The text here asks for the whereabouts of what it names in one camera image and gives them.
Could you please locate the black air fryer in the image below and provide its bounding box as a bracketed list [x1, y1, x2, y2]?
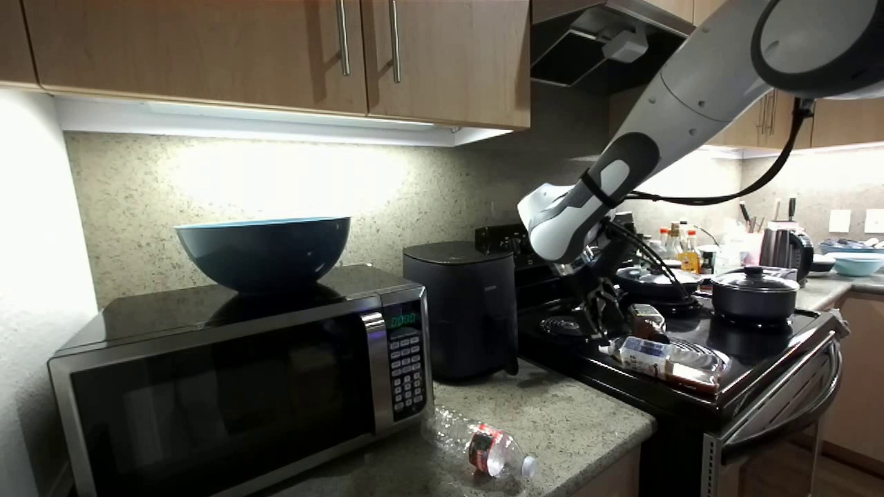
[401, 240, 522, 387]

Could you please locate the under-cabinet light strip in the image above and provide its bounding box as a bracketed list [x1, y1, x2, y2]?
[53, 93, 514, 151]

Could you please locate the small dark sauce bottle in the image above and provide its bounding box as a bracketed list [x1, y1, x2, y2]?
[626, 300, 670, 339]

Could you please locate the wide wooden upper cabinet door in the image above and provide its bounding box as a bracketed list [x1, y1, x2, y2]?
[18, 0, 371, 115]

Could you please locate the small coil burner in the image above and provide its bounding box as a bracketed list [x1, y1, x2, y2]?
[535, 315, 601, 341]

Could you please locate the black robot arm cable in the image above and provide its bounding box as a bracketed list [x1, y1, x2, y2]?
[632, 93, 818, 210]

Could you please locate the steel electric kettle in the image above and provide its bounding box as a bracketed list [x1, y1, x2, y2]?
[756, 220, 818, 285]

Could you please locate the narrow wooden upper cabinet door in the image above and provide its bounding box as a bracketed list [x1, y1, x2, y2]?
[358, 0, 535, 129]

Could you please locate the range hood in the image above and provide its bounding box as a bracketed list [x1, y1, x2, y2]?
[529, 0, 730, 97]

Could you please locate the clear water bottle red label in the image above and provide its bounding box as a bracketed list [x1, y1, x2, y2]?
[431, 409, 540, 485]

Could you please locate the dark blue bowl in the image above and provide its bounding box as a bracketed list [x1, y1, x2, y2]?
[173, 214, 353, 298]

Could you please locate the yellow oil bottle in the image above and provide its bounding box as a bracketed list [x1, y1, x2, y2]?
[677, 227, 705, 275]

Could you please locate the black frying pan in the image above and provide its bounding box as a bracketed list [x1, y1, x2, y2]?
[632, 265, 713, 311]

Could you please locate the black steel microwave oven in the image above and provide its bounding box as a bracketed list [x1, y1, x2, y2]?
[47, 265, 437, 497]

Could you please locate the clear bag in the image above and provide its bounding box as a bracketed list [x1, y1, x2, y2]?
[609, 334, 731, 388]

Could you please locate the silver upper cabinet handle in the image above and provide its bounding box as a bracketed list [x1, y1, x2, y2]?
[383, 0, 406, 84]
[333, 0, 355, 80]

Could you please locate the wooden lower cabinet door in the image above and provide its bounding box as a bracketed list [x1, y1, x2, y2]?
[568, 443, 643, 497]

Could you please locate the black electric stove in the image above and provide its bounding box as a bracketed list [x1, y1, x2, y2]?
[471, 218, 851, 497]

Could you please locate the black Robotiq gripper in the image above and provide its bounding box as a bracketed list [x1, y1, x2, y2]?
[585, 260, 648, 321]

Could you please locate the light blue dish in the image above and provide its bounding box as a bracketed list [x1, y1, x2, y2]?
[825, 245, 884, 279]

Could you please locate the black pot with lid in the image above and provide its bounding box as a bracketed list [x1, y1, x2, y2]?
[708, 265, 800, 327]

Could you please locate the oven door handle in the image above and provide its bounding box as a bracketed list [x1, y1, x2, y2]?
[721, 311, 847, 453]

